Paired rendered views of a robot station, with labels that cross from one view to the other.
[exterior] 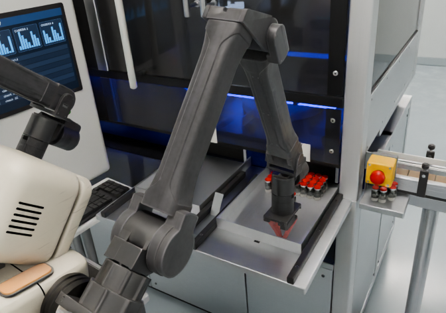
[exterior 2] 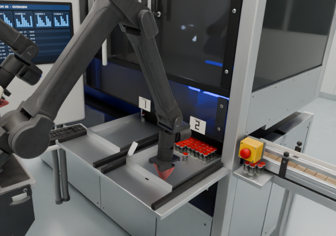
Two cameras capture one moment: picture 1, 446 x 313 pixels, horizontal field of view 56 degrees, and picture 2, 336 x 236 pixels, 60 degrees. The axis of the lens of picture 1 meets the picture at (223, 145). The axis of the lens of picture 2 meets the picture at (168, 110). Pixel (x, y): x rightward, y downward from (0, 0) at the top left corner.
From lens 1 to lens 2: 0.31 m
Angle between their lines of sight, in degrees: 10
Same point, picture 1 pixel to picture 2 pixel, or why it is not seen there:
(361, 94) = (241, 89)
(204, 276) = (131, 208)
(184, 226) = (39, 125)
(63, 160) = not seen: hidden behind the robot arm
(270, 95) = (147, 64)
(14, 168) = not seen: outside the picture
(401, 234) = (295, 220)
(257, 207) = not seen: hidden behind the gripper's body
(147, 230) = (15, 122)
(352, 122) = (233, 109)
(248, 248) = (138, 181)
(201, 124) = (69, 61)
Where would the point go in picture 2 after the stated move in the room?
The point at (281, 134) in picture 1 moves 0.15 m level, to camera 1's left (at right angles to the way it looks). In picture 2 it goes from (160, 97) to (113, 92)
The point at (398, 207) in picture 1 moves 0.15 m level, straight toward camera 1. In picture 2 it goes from (260, 181) to (245, 200)
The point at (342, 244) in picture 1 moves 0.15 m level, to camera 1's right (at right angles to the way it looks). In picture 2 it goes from (219, 202) to (254, 207)
